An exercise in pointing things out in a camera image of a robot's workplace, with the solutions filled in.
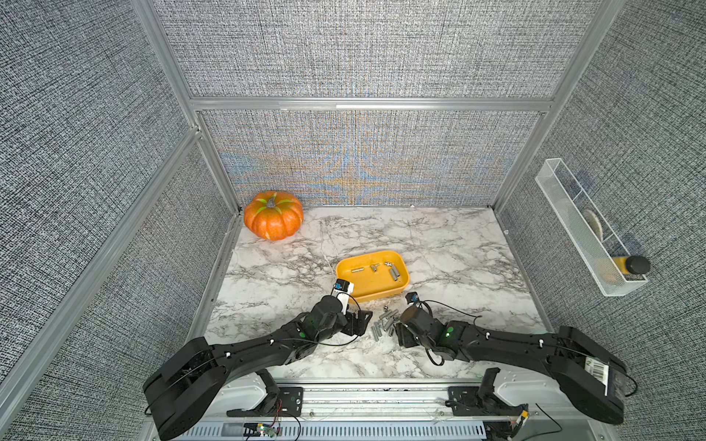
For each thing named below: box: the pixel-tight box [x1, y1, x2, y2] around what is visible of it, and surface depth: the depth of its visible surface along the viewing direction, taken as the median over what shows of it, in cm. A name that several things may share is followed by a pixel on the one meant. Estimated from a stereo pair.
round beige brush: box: [581, 208, 604, 242], surface depth 72 cm
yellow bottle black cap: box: [612, 254, 651, 275], surface depth 63 cm
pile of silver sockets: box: [370, 305, 399, 342], surface depth 89 cm
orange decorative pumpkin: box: [244, 191, 304, 242], surface depth 105 cm
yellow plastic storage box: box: [335, 250, 411, 304], surface depth 102 cm
